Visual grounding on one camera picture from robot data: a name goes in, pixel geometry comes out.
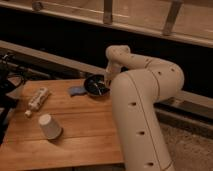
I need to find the metal railing frame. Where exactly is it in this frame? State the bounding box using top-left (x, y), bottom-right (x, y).
top-left (0, 0), bottom-right (213, 48)

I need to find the white paper cup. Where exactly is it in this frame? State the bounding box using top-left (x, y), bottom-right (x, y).
top-left (38, 114), bottom-right (62, 140)

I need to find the black equipment at left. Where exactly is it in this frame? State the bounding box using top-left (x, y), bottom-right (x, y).
top-left (0, 54), bottom-right (26, 145)

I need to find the blue sponge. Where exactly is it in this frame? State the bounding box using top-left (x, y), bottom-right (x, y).
top-left (68, 86), bottom-right (86, 96)

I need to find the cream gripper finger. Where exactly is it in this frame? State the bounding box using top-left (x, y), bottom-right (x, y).
top-left (104, 80), bottom-right (112, 88)

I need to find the black ceramic bowl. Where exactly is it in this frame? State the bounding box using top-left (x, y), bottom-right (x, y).
top-left (84, 74), bottom-right (105, 97)

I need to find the utensil inside bowl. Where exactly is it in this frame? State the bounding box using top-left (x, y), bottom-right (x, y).
top-left (92, 82), bottom-right (108, 96)

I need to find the white plastic bottle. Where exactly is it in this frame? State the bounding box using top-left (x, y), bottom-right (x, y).
top-left (25, 87), bottom-right (50, 117)

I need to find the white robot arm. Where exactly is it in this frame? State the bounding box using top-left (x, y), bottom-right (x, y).
top-left (104, 45), bottom-right (184, 171)

